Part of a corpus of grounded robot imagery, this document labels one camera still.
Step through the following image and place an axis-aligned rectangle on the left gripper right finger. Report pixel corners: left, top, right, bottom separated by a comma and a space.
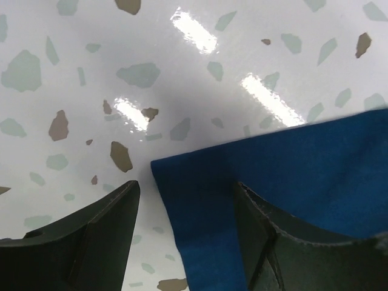
234, 182, 387, 290

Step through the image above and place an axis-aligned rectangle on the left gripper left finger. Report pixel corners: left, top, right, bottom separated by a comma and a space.
1, 181, 140, 290

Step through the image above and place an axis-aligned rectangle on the blue mickey t-shirt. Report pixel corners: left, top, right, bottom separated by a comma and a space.
151, 109, 387, 290

